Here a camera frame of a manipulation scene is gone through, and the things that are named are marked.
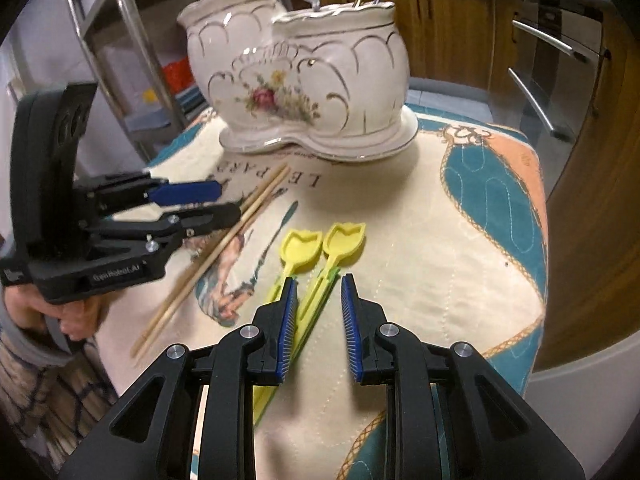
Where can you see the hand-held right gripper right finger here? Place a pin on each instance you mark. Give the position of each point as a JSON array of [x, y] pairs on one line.
[[350, 330]]

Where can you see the wooden kitchen cabinets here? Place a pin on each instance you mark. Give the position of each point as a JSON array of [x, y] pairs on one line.
[[450, 35]]

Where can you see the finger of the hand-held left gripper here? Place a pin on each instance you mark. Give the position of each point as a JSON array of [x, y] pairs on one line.
[[215, 216], [190, 192]]

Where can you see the small yellow item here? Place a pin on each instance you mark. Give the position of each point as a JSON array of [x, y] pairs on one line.
[[149, 95]]

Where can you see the metal shelf rack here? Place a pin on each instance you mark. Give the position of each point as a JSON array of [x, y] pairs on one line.
[[135, 40]]

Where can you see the stainless steel built-in oven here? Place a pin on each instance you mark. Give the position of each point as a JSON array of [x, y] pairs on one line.
[[550, 60]]

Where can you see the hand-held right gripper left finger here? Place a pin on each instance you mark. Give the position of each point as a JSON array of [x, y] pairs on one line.
[[287, 330]]

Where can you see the wooden chopstick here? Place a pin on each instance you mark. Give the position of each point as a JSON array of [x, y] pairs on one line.
[[176, 301], [220, 258]]

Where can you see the white ceramic drip tray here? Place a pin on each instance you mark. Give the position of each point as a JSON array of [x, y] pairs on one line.
[[350, 150]]

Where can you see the person's left hand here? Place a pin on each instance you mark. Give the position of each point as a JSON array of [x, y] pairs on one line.
[[22, 307]]

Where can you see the printed quilted cloth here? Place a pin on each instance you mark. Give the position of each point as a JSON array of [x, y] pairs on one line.
[[425, 260]]

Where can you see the white floral ceramic utensil holder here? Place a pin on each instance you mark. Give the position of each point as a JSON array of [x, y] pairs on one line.
[[350, 70]]

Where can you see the blue plastic tray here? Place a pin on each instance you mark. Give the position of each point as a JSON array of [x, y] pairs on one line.
[[150, 120]]

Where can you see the crumpled red plastic bag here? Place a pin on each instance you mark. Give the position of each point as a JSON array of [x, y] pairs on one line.
[[177, 75]]

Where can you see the person's left forearm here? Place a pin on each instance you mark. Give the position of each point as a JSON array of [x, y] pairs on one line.
[[30, 355]]

